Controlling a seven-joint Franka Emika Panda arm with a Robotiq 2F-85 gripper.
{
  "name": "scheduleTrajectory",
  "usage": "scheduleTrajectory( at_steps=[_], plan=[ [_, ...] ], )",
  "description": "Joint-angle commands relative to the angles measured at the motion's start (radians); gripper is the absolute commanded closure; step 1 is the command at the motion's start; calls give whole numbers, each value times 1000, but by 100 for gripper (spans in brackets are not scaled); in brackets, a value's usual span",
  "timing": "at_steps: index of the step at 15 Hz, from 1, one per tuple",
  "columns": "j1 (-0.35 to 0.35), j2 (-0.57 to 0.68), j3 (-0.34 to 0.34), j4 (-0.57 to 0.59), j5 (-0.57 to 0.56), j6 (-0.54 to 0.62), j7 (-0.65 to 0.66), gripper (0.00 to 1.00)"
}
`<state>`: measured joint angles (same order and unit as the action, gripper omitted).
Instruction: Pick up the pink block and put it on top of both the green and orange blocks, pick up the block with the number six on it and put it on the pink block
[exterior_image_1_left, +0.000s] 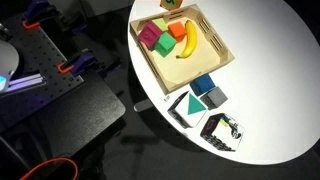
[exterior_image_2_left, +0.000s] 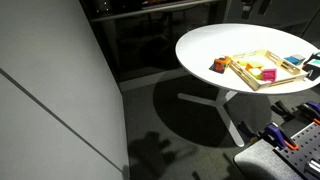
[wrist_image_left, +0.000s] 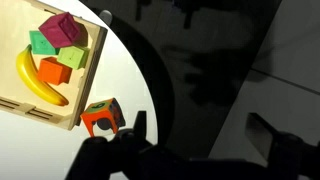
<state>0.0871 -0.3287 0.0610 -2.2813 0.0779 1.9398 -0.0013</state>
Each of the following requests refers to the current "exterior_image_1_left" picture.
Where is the pink block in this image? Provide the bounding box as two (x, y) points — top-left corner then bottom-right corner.
(138, 21), (162, 49)

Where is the orange numbered cube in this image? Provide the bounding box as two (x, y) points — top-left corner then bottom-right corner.
(160, 0), (182, 10)

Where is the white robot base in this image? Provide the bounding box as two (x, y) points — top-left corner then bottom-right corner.
(0, 40), (19, 92)

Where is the blue block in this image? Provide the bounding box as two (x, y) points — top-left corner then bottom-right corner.
(190, 74), (215, 96)

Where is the dark green block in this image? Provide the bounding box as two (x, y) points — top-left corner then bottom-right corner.
(154, 32), (176, 57)

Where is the grey block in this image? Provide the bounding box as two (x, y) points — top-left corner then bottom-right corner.
(200, 86), (228, 110)

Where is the orange block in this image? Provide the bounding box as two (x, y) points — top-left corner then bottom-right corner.
(168, 22), (187, 42)

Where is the light green block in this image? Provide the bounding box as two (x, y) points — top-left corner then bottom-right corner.
(152, 18), (168, 32)

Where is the white cube teal triangle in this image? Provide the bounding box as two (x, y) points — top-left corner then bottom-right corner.
(167, 91), (207, 128)

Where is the yellow banana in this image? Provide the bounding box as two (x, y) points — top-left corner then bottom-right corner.
(177, 20), (197, 59)

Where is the wooden tray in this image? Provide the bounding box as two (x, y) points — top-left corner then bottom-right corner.
(130, 4), (234, 94)

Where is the purple orange clamp front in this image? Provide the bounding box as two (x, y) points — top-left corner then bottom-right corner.
(57, 49), (96, 76)

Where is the purple orange clamp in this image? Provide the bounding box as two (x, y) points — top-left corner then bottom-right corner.
(57, 49), (96, 76)
(22, 0), (59, 30)

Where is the black side table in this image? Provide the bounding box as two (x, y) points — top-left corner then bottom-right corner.
(4, 73), (126, 158)

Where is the black perforated breadboard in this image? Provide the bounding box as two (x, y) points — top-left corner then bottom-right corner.
(0, 14), (84, 117)

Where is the aluminium extrusion bar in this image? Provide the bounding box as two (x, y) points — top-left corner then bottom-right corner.
(7, 74), (45, 92)

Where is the purple orange clamp rear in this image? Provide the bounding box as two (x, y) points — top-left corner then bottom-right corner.
(22, 0), (59, 30)

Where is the orange cable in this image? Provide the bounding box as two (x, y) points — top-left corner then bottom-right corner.
(19, 157), (79, 180)

